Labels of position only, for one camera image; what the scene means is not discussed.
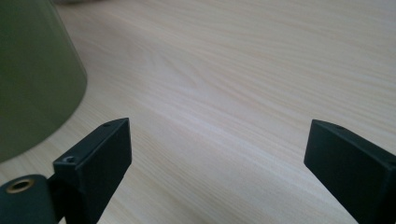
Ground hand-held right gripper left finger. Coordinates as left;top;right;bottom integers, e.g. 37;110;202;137
47;117;133;224

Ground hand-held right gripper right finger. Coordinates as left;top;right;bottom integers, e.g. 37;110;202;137
304;119;396;224

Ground olive green cup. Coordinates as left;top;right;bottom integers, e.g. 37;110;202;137
0;0;88;164

